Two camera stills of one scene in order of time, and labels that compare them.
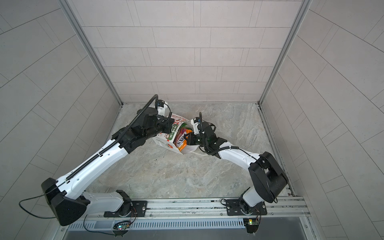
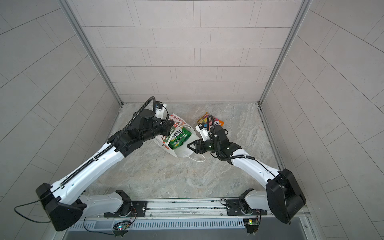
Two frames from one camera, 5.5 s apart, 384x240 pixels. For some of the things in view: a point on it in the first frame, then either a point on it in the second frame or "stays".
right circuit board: [252, 225] stays
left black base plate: [139, 209] stays
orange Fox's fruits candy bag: [180, 142] to [203, 121]
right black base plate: [236, 207] stays
